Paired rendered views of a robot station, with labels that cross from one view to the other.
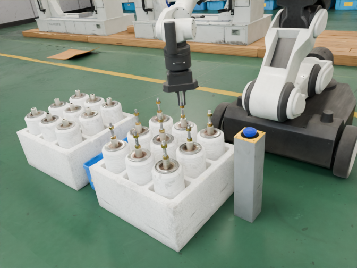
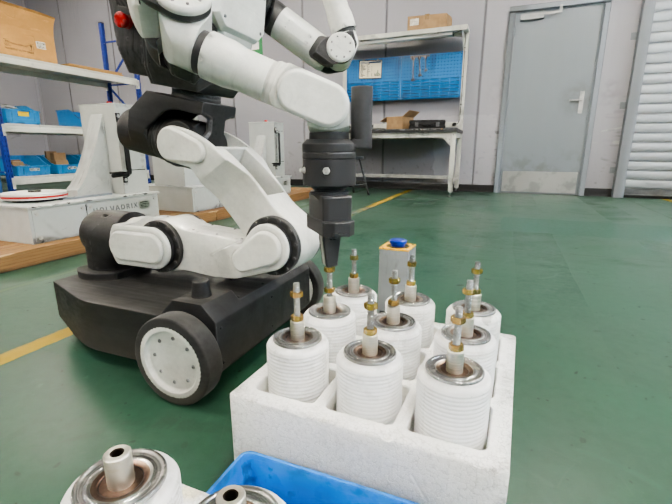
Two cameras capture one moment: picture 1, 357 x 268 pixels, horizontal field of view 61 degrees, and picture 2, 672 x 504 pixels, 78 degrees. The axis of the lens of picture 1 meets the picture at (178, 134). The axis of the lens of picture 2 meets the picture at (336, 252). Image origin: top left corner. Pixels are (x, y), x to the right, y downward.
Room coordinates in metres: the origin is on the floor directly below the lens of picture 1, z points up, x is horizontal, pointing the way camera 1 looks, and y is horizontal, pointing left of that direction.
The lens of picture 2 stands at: (1.21, 0.64, 0.53)
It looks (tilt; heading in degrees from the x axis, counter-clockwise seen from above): 14 degrees down; 252
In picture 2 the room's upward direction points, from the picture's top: straight up
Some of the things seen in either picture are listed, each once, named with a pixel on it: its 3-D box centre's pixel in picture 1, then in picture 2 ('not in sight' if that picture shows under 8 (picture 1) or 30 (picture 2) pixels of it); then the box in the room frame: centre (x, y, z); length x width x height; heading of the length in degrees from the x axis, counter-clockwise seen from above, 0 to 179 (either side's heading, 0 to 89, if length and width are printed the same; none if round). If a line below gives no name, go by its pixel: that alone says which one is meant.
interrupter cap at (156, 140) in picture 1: (163, 139); (393, 321); (0.93, 0.05, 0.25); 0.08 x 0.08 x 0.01
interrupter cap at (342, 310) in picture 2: (184, 125); (329, 311); (1.02, -0.02, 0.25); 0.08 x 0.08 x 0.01
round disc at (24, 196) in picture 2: not in sight; (35, 195); (2.09, -1.99, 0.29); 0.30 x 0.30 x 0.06
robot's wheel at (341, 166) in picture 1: (347, 151); (294, 284); (0.96, -0.63, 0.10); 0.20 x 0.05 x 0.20; 140
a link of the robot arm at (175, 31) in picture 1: (177, 38); (337, 124); (1.00, -0.03, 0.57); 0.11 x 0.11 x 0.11; 71
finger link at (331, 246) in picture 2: (177, 97); (332, 249); (1.01, -0.01, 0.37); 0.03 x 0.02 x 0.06; 3
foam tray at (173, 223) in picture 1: (168, 176); (390, 405); (0.93, 0.05, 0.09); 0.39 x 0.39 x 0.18; 48
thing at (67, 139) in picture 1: (71, 144); not in sight; (1.12, 0.45, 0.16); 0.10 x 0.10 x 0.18
